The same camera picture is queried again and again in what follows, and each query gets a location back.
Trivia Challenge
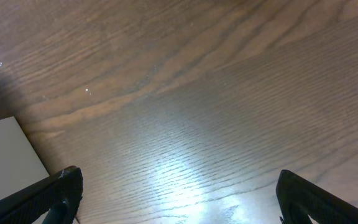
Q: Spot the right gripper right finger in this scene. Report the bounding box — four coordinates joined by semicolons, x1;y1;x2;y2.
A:
276;170;358;224

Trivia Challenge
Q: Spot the white box pink interior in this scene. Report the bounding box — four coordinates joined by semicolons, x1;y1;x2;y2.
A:
0;117;51;223

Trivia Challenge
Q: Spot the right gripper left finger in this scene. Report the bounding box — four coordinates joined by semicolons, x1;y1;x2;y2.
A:
0;166;83;224

